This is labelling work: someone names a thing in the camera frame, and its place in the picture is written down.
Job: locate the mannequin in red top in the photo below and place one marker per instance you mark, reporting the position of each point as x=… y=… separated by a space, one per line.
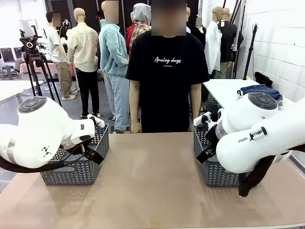
x=129 y=33

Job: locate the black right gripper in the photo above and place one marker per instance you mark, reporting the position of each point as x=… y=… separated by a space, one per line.
x=210 y=139

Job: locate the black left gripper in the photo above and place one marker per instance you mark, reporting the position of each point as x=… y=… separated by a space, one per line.
x=88 y=147

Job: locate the black bag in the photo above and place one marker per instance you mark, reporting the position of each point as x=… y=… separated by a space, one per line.
x=263 y=78

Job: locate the white work table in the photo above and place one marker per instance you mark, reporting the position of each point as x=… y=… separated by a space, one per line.
x=9 y=89
x=226 y=88

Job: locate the mannequin in blue fleece jacket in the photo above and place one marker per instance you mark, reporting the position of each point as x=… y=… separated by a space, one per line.
x=112 y=52

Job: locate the person's left hand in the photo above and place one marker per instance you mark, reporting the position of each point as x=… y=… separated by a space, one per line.
x=191 y=128

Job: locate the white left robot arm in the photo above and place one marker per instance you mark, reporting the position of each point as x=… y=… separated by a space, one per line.
x=43 y=128

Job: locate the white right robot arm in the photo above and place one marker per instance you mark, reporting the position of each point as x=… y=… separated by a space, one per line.
x=262 y=143

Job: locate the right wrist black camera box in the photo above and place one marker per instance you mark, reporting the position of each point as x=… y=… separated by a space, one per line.
x=205 y=154

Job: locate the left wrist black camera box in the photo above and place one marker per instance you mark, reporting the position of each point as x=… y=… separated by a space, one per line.
x=93 y=157

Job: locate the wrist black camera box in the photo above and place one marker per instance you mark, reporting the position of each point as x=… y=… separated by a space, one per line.
x=205 y=154
x=93 y=157

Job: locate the person's right forearm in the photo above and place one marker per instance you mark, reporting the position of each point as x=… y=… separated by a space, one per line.
x=135 y=102

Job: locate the dark blue jeans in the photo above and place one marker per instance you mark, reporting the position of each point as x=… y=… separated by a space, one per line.
x=257 y=89

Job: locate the pink checkered cloth table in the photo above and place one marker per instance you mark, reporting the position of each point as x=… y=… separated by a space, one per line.
x=26 y=68

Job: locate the mannequin in cream shirt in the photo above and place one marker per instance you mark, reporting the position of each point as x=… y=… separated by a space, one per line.
x=82 y=47

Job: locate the mannequin in black T-shirt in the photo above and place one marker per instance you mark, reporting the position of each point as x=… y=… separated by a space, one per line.
x=227 y=40

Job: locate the black light stand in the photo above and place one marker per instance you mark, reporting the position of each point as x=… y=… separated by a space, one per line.
x=250 y=52

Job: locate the grey stool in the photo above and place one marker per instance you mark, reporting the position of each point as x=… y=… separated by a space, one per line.
x=9 y=71

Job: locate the mannequin in white shirt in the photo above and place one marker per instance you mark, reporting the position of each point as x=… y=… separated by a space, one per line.
x=212 y=45

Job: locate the person's left forearm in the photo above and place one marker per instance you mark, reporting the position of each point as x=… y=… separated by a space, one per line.
x=195 y=105

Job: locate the grey plastic lattice basket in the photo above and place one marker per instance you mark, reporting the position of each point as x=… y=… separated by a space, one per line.
x=78 y=171
x=214 y=174

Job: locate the person in white T-shirt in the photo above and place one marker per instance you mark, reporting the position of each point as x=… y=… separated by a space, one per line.
x=56 y=43

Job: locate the mannequin plaid shirt grey hood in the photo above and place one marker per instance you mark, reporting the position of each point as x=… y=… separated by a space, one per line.
x=141 y=26

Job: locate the black camera tripod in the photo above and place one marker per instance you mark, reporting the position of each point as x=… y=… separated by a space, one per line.
x=29 y=45

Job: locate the person in black T-shirt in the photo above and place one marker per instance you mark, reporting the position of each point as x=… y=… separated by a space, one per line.
x=166 y=83

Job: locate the person's right hand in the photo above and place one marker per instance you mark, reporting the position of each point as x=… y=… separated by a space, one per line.
x=135 y=127

